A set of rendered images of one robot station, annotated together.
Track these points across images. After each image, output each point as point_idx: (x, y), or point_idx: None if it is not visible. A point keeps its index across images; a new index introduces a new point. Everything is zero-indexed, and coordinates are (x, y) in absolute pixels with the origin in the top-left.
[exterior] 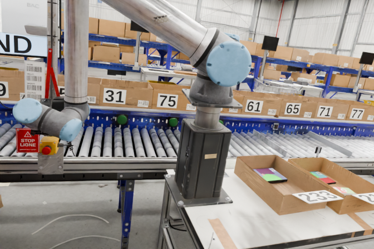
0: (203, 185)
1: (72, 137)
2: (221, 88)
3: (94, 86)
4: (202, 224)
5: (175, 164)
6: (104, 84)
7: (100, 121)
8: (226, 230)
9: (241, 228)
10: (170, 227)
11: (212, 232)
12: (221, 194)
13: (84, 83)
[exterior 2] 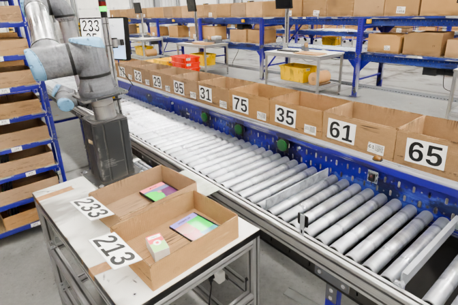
0: (94, 165)
1: (61, 108)
2: (80, 84)
3: (194, 83)
4: (64, 185)
5: (163, 161)
6: (227, 82)
7: (197, 116)
8: (58, 194)
9: (63, 199)
10: None
11: (55, 190)
12: (108, 182)
13: (78, 77)
